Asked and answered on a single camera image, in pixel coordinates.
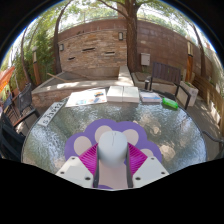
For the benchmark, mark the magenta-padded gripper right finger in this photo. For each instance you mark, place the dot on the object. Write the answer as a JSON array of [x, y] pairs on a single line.
[[148, 170]]

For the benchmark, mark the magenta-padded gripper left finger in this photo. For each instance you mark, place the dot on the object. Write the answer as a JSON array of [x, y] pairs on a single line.
[[75, 170]]

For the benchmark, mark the white computer mouse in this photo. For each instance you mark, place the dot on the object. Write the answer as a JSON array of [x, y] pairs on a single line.
[[112, 150]]

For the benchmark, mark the purple paw-shaped mouse pad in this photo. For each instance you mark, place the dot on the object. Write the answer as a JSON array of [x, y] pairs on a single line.
[[133, 126]]

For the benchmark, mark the white number plate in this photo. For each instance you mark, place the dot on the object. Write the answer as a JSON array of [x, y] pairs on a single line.
[[51, 113]]

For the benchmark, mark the green plastic pack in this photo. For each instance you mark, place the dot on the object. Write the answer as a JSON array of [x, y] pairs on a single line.
[[170, 103]]

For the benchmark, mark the black metal armchair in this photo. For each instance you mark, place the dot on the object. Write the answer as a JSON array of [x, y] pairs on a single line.
[[10, 140], [213, 137]]

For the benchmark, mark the printed paper sheet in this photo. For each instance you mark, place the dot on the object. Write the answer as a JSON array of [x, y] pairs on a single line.
[[86, 97]]

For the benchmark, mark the white flat box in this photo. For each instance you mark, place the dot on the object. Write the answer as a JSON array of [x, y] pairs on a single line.
[[115, 94], [130, 94]]

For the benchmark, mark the black mesh chair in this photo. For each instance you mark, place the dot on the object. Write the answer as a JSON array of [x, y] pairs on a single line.
[[26, 98]]

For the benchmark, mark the white square planter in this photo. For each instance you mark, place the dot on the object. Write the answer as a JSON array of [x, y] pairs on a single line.
[[191, 91]]

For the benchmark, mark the dark wooden slatted chair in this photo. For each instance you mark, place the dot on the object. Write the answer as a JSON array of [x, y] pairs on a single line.
[[166, 73]]

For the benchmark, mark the slim tree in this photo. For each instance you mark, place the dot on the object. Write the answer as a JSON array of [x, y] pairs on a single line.
[[201, 53]]

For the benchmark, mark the large tree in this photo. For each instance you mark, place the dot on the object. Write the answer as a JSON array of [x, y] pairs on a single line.
[[132, 40]]

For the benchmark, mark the grey wall utility box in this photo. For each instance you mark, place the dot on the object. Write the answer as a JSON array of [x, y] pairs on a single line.
[[145, 59]]

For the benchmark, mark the wooden post lamp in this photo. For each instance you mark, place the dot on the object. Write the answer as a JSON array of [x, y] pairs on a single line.
[[190, 63]]

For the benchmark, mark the black wall lamp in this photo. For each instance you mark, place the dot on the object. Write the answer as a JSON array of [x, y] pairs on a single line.
[[61, 47], [121, 36]]

